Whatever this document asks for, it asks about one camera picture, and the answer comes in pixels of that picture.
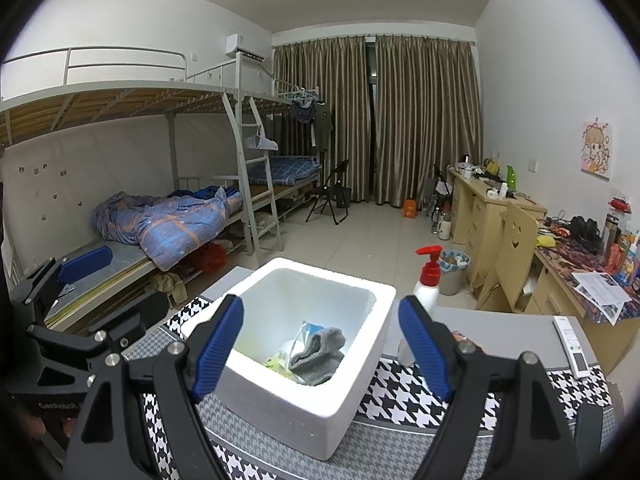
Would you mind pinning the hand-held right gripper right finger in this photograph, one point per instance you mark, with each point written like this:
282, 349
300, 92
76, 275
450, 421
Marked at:
425, 347

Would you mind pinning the wooden chair with smiley face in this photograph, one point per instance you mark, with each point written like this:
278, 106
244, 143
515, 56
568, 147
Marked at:
515, 240

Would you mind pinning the large white metal bunk bed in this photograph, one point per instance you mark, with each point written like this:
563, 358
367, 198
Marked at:
125, 102

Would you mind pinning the brown curtain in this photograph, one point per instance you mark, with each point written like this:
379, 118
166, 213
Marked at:
325, 120
430, 120

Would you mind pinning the green packet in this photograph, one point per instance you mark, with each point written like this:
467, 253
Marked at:
510, 176

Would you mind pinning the plain wooden desk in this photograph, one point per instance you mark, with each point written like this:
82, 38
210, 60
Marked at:
482, 210

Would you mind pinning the white metal ladder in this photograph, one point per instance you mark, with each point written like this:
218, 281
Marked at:
255, 185

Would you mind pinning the orange container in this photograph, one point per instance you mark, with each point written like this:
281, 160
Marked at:
410, 208

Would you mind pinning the olive cloth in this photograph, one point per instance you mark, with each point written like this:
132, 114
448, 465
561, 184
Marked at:
170, 287

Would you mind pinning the black headphones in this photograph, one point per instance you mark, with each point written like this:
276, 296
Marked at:
586, 232

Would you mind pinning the red bag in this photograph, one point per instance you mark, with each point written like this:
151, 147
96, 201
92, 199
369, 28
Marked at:
207, 257

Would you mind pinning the grey sock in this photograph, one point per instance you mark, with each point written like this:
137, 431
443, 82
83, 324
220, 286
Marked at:
320, 355

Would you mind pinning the printed paper sheets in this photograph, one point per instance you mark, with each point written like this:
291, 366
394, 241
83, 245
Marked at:
600, 295

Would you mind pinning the wooden desk with patterned cloth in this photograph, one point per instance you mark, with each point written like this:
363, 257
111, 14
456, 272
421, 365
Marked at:
555, 295

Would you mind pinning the pink cartoon wall poster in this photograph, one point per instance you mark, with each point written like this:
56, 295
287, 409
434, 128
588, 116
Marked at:
596, 149

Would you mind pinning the white pump bottle red top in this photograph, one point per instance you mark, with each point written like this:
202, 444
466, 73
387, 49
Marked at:
427, 290

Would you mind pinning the white air conditioner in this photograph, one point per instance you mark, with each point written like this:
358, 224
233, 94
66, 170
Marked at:
242, 45

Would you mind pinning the black folding chair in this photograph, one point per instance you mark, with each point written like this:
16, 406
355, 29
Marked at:
332, 190

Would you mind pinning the blue plaid quilt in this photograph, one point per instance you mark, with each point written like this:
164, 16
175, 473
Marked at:
165, 220

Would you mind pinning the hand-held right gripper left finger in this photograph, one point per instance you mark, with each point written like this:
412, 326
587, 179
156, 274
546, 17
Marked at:
215, 347

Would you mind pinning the dark hanging clothes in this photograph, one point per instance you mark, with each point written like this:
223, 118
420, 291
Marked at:
320, 125

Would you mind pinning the white foam box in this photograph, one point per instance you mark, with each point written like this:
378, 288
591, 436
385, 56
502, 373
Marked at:
320, 410

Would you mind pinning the white water jug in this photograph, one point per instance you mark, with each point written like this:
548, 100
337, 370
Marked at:
444, 225

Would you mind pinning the small white metal bunk bed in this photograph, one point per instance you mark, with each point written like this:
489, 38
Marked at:
295, 192

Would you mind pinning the houndstooth table mat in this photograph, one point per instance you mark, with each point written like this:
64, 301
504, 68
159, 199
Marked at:
395, 400

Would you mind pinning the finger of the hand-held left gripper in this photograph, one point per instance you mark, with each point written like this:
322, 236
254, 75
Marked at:
145, 310
85, 262

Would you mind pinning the white remote control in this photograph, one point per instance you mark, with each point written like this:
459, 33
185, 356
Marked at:
572, 347

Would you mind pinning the small yellow pouch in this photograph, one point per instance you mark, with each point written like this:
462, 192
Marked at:
547, 240

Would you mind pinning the yellow-green plastic bag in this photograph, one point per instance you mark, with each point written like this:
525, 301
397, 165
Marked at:
280, 365

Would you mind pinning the white hanging bag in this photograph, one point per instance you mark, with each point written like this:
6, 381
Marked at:
262, 142

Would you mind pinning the cluster of desk bottles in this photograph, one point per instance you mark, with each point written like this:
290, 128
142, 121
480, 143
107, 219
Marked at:
622, 250

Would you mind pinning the grey trash bin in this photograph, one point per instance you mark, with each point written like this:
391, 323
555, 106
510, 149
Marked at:
454, 275

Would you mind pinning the patterned desk cloth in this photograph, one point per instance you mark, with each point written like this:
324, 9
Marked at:
575, 260

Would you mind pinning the blue checked mattress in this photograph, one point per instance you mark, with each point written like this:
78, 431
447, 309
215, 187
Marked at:
285, 167

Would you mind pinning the blue face mask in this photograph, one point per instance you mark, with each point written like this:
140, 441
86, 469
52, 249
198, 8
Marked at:
306, 335

